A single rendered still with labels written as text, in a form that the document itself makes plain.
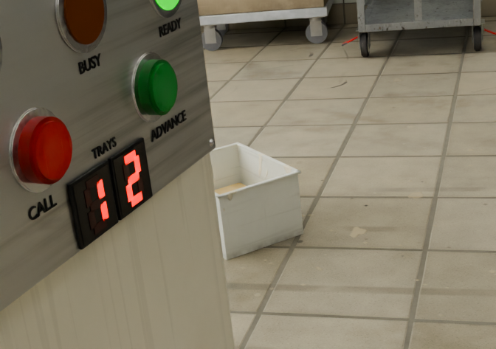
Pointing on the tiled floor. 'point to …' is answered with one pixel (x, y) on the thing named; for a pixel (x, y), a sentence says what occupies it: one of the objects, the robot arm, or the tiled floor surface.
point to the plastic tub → (254, 199)
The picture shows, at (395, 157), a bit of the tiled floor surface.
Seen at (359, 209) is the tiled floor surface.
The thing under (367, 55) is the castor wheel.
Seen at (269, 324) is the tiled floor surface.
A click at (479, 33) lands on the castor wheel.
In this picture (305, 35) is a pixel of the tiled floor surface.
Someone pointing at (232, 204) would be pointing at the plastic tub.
